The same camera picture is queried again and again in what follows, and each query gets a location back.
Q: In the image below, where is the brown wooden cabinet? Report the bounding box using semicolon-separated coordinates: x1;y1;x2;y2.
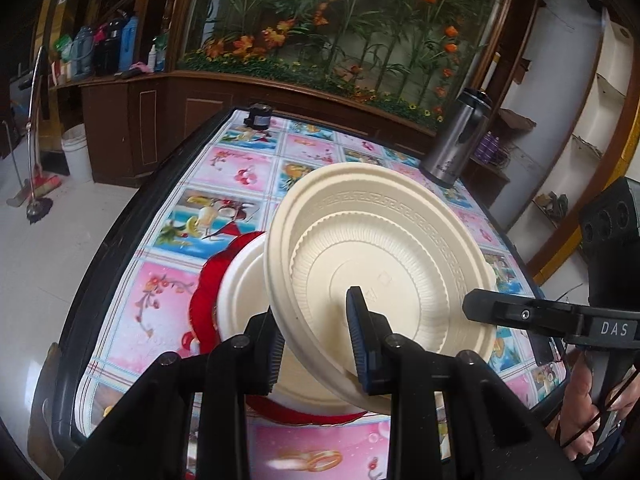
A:
50;67;443;192

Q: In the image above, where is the steel thermos flask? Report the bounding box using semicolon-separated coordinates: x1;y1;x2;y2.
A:
419;87;494;189

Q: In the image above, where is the black cable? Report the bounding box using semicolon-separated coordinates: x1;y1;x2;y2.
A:
556;367;640;452

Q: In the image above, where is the black kettle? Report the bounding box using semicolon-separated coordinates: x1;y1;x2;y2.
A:
93;18;125;77

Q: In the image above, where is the red broom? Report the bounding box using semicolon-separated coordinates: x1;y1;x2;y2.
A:
0;119;64;207

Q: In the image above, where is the grey plastic bottle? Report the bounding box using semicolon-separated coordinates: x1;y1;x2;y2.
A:
70;25;96;80

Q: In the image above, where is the curved wooden shelf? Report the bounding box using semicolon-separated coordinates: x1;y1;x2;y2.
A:
520;7;640;281

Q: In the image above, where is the floral glass panel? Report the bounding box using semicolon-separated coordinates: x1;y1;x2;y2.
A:
179;0;518;128

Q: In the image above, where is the metal handled mop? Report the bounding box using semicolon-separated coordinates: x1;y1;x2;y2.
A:
25;45;54;225

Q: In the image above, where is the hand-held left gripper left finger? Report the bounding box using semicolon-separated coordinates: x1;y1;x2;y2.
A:
59;312;287;480

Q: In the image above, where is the purple container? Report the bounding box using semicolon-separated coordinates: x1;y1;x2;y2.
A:
475;130;502;165

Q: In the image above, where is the black edged table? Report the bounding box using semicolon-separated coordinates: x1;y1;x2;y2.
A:
50;104;551;461

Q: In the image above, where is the small black jar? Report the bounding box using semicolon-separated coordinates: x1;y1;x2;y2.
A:
242;103;274;130

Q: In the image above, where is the blue plastic bottle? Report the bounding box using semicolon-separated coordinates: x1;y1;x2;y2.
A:
119;16;140;74

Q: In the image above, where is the cardboard box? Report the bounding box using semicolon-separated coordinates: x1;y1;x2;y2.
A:
497;108;537;134

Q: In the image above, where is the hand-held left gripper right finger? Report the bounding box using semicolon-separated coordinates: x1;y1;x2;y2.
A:
345;286;582;480

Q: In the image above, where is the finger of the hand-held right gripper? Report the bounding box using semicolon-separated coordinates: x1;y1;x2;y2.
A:
462;287;590;347

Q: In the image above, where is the large cream plastic plate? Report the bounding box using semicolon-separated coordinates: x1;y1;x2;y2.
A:
263;162;497;417

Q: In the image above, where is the person's right hand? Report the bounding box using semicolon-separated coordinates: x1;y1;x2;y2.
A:
556;350;640;462

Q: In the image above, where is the red scalloped plate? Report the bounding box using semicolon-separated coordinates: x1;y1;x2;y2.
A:
187;231;371;428

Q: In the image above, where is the white plastic bucket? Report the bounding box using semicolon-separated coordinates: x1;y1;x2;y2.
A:
61;124;95;184

